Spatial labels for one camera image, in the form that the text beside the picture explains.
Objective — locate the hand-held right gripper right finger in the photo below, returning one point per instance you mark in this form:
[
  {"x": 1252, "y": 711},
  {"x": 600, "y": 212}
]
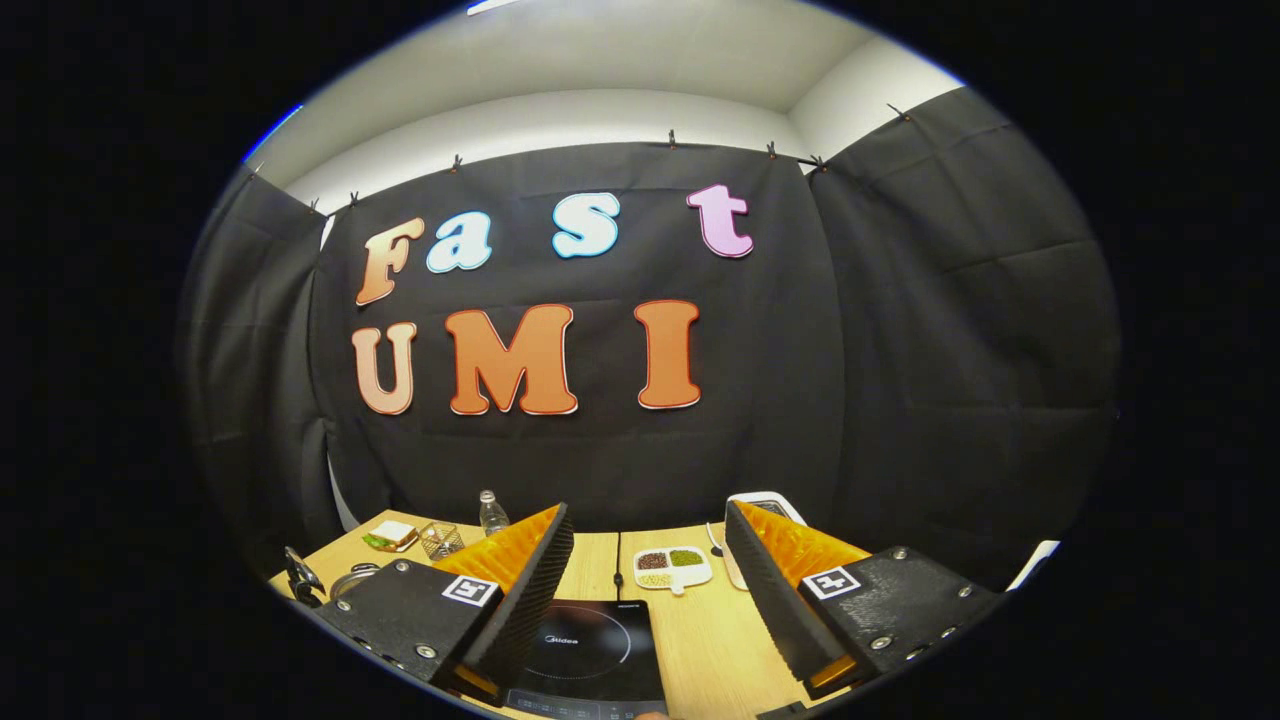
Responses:
[{"x": 770, "y": 600}]

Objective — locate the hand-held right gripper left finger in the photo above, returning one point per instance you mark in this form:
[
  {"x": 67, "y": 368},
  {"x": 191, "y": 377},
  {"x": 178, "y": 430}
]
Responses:
[{"x": 530, "y": 590}]

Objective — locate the black induction cooktop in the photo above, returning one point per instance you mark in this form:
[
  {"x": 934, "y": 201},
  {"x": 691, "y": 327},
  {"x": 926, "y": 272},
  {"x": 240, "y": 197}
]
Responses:
[{"x": 590, "y": 650}]

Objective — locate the clear plastic water bottle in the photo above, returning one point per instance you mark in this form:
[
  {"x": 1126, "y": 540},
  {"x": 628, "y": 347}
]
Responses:
[{"x": 493, "y": 517}]

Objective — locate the white toaster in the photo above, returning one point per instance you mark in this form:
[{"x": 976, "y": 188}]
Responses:
[{"x": 775, "y": 503}]

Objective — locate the white divided dish of beans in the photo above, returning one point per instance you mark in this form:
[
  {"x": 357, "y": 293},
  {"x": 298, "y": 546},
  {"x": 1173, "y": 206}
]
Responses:
[{"x": 672, "y": 567}]

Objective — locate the sandwich on white plate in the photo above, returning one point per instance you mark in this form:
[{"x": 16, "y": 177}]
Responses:
[{"x": 392, "y": 536}]

